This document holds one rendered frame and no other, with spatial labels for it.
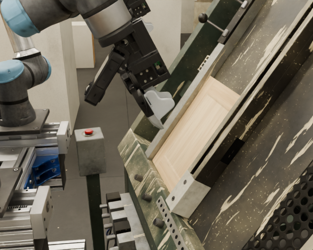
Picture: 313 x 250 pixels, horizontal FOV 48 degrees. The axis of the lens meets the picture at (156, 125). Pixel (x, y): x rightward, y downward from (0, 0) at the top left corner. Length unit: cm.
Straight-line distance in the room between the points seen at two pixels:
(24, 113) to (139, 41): 91
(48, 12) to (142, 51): 17
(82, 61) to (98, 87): 560
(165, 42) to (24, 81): 371
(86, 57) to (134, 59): 559
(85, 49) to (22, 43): 469
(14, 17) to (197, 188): 70
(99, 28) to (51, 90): 301
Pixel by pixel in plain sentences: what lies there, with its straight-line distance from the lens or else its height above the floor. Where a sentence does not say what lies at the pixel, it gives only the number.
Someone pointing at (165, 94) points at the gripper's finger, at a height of 137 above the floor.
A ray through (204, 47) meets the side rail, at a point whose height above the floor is 128.
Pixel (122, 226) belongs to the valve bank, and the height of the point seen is 77.
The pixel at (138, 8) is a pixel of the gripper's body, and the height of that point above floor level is 147.
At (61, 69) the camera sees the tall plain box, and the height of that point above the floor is 70.
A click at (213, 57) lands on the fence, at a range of 137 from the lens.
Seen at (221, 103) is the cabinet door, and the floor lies 118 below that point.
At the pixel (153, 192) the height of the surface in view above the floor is 88.
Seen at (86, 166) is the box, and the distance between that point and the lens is 159.
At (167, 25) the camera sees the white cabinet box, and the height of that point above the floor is 87.
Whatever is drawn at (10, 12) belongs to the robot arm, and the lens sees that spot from 66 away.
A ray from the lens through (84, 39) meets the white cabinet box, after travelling 616.
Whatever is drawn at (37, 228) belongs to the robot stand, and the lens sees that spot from 107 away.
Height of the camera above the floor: 161
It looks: 24 degrees down
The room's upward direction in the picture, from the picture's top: straight up
